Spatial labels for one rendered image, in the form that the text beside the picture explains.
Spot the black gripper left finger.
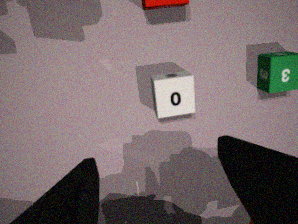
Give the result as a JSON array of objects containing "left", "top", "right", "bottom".
[{"left": 9, "top": 157, "right": 100, "bottom": 224}]

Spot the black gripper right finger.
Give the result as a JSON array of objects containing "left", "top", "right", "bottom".
[{"left": 217, "top": 136, "right": 298, "bottom": 224}]

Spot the green block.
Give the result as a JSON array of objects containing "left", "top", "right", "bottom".
[{"left": 257, "top": 51, "right": 298, "bottom": 93}]

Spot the red block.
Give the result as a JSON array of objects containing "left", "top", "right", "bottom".
[{"left": 142, "top": 0, "right": 189, "bottom": 10}]

